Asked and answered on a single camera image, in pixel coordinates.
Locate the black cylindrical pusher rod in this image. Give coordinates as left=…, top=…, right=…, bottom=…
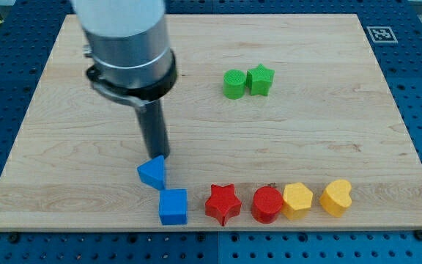
left=136, top=100, right=170, bottom=158

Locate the black flange mount ring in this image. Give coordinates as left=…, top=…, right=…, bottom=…
left=86, top=49, right=177, bottom=112

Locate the blue triangle block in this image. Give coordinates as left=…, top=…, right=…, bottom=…
left=137, top=155, right=166, bottom=190

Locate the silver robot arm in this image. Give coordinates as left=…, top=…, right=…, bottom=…
left=70, top=0, right=177, bottom=158

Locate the blue cube block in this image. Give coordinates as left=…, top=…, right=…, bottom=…
left=158, top=189, right=188, bottom=225

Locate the green cylinder block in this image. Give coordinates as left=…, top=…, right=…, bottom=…
left=223, top=69, right=246, bottom=100

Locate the red star block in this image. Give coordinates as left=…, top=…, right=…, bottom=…
left=204, top=184, right=242, bottom=227

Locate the green star block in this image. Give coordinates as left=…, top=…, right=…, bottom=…
left=246, top=64, right=275, bottom=96

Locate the red cylinder block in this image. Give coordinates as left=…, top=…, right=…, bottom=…
left=251, top=186, right=283, bottom=224

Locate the yellow hexagon block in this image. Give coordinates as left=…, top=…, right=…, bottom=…
left=281, top=183, right=313, bottom=221

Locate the wooden board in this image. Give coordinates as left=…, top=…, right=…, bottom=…
left=0, top=14, right=422, bottom=232

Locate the yellow heart block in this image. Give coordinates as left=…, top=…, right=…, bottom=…
left=319, top=179, right=352, bottom=218

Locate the white fiducial marker tag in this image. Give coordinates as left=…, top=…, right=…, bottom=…
left=367, top=26, right=398, bottom=43

